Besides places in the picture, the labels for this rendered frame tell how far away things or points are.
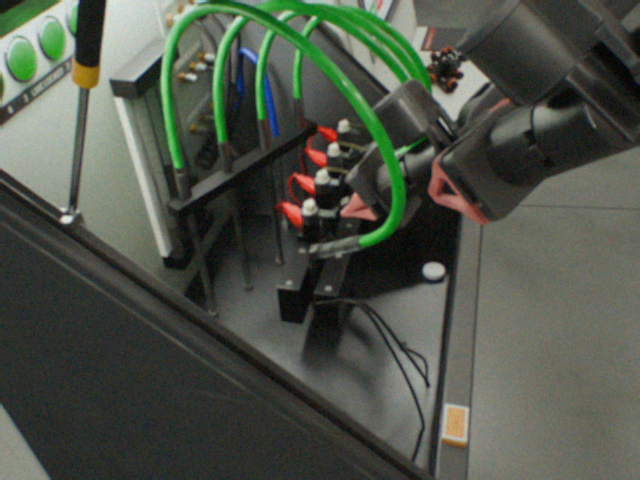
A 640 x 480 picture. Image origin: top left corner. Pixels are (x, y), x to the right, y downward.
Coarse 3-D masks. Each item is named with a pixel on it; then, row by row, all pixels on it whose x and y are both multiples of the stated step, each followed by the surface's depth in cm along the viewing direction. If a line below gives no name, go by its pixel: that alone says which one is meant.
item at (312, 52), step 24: (216, 0) 66; (264, 24) 63; (168, 48) 75; (312, 48) 62; (168, 72) 78; (336, 72) 61; (168, 96) 81; (360, 96) 62; (168, 120) 84; (384, 144) 62; (360, 240) 73
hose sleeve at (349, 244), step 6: (336, 240) 77; (342, 240) 76; (348, 240) 75; (354, 240) 74; (318, 246) 80; (324, 246) 78; (330, 246) 77; (336, 246) 76; (342, 246) 76; (348, 246) 75; (354, 246) 74; (360, 246) 74; (318, 252) 79; (324, 252) 78; (330, 252) 78; (336, 252) 77; (342, 252) 76
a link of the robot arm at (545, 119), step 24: (600, 48) 37; (576, 72) 36; (600, 72) 36; (624, 72) 37; (552, 96) 40; (576, 96) 37; (600, 96) 37; (624, 96) 37; (552, 120) 39; (576, 120) 37; (600, 120) 37; (624, 120) 37; (552, 144) 40; (576, 144) 38; (600, 144) 37; (624, 144) 37
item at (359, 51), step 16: (304, 0) 105; (320, 0) 104; (336, 0) 106; (352, 0) 114; (400, 16) 152; (336, 32) 107; (400, 32) 150; (352, 48) 112; (368, 64) 121; (400, 64) 152; (384, 80) 133
